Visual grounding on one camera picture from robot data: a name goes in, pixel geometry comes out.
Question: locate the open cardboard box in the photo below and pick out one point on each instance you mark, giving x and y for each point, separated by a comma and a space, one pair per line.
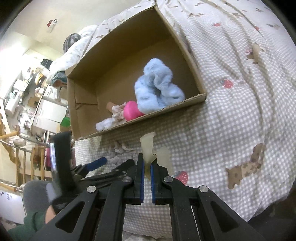
109, 70

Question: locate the light blue fluffy cloth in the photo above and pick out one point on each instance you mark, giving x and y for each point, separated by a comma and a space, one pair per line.
154, 90

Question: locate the white kitchen cabinet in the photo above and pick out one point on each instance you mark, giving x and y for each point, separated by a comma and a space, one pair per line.
48, 117

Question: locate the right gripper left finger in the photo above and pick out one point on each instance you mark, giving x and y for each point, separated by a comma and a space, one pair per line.
134, 190

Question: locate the left hand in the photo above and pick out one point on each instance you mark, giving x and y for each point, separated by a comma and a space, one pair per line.
50, 214

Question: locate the grey striped pillow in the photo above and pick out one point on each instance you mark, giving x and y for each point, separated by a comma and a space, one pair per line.
70, 40

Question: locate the beige translucent cloth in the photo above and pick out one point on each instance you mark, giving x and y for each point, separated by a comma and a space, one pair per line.
162, 155

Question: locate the gingham dog-print bed quilt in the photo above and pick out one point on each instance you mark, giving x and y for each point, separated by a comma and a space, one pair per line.
241, 141

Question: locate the pink-haired doll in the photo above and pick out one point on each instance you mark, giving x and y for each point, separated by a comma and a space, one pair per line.
125, 112

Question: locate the wooden chair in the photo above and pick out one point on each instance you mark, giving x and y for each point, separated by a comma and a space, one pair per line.
28, 157

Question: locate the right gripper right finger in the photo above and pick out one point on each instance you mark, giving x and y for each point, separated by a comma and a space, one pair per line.
160, 184

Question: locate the white sock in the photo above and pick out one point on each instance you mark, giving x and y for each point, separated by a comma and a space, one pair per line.
105, 124

